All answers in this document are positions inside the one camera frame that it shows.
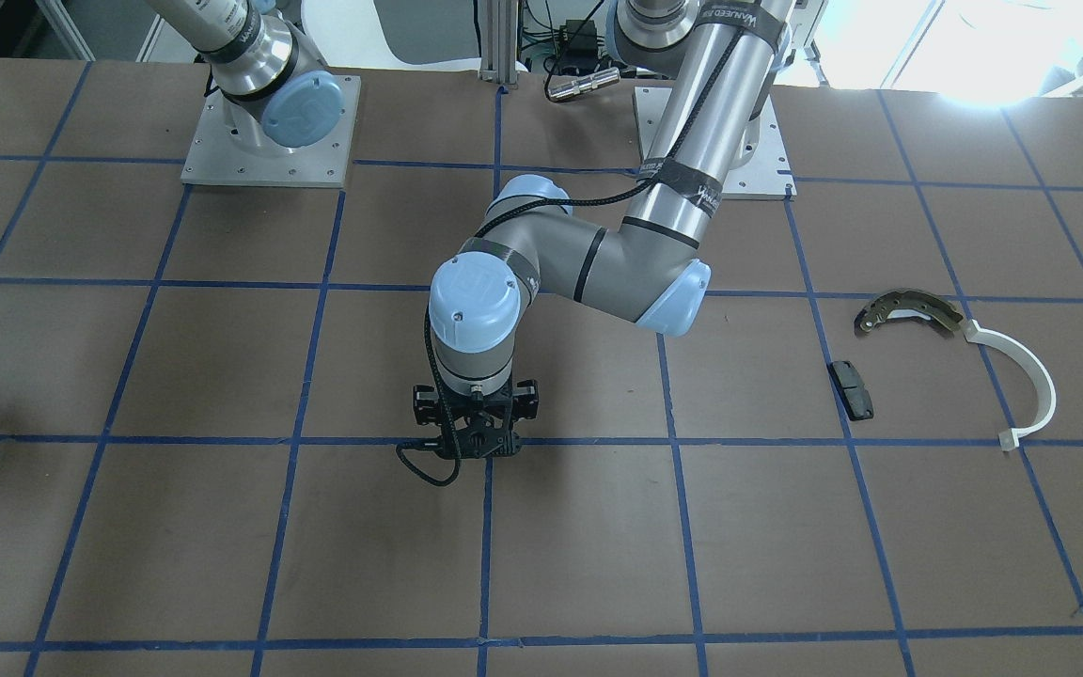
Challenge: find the black brake pad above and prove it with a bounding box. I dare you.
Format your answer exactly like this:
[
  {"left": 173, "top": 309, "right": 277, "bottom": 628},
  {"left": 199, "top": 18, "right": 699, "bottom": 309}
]
[{"left": 826, "top": 360, "right": 875, "bottom": 421}]

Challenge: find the olive brake shoe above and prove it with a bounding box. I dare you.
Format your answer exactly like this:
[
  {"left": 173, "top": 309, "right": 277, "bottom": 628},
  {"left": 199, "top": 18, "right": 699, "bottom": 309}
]
[{"left": 854, "top": 288, "right": 966, "bottom": 334}]

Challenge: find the white curved plastic part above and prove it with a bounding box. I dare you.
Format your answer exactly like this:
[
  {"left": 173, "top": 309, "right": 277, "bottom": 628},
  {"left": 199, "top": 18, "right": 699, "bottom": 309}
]
[{"left": 960, "top": 318, "right": 1058, "bottom": 451}]

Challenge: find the aluminium frame post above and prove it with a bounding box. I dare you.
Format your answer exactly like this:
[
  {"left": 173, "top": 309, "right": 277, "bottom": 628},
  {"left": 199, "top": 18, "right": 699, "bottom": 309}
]
[{"left": 477, "top": 1, "right": 521, "bottom": 89}]

